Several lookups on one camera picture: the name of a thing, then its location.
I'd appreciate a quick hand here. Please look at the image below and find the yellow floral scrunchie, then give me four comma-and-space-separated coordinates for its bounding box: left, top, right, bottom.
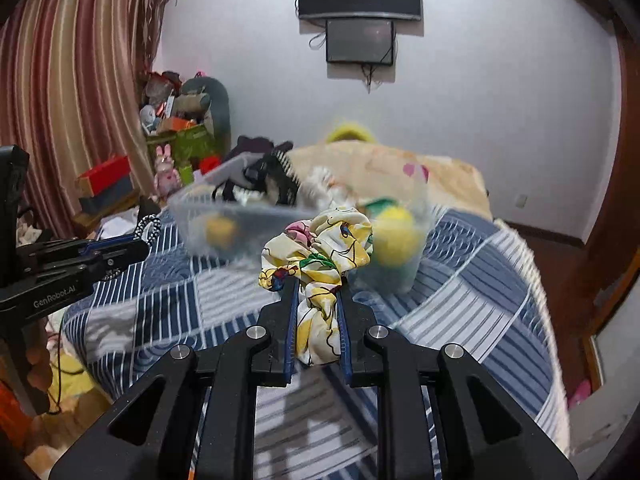
258, 206, 373, 366

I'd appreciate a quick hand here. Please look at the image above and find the yellow felt ball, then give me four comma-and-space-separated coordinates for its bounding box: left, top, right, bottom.
372, 205, 425, 268

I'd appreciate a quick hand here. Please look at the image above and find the clear plastic storage box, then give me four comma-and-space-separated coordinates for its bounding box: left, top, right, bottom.
169, 142, 432, 294

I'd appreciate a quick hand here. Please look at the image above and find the black and white headband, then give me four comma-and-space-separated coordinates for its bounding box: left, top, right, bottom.
212, 146, 300, 206

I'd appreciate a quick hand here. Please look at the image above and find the green knitted cloth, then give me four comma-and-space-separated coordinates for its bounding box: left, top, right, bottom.
360, 197, 398, 218

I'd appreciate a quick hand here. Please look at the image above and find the white drawstring pouch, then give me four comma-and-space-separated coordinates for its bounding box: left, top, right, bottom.
296, 166, 354, 211

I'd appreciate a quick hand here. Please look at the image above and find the red box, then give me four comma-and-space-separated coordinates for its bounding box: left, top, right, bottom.
75, 155, 130, 197

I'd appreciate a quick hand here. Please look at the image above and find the pink bunny doll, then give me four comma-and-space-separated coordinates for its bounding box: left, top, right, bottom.
154, 144, 182, 198

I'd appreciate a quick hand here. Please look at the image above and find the green bottle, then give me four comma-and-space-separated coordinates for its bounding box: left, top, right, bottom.
178, 160, 194, 186

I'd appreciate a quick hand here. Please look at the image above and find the blue patterned tablecloth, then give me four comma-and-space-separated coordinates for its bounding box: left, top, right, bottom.
62, 208, 570, 479

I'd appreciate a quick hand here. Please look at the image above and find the green storage box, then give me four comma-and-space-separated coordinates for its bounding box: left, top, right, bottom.
145, 125, 219, 167

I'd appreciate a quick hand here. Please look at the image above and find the dark purple garment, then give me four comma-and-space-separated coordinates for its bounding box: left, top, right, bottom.
222, 136, 294, 162

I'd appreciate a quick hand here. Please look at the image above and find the beige fleece blanket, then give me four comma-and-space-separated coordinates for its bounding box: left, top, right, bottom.
288, 141, 492, 220

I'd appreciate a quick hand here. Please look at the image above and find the grey plush toy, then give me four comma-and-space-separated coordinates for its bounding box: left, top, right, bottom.
172, 76, 231, 155

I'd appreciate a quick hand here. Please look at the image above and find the red striped curtain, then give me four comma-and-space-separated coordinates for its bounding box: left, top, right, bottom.
1, 0, 166, 238

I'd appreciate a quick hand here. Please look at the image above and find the yellow chair back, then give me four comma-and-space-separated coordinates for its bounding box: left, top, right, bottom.
324, 122, 378, 144

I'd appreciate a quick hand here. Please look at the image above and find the white wall socket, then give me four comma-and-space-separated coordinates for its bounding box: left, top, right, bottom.
515, 194, 527, 208

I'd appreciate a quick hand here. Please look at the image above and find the small black wall monitor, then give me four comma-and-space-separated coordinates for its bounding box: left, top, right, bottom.
326, 18, 395, 66

